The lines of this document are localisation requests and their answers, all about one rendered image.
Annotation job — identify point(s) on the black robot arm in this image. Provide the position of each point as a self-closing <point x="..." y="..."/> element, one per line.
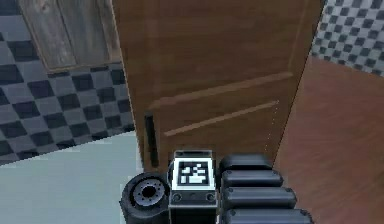
<point x="256" y="196"/>

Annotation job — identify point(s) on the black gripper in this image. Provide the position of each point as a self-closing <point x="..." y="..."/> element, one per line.
<point x="146" y="196"/>

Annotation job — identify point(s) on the brown wooden room door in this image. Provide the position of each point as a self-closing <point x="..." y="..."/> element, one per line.
<point x="213" y="73"/>

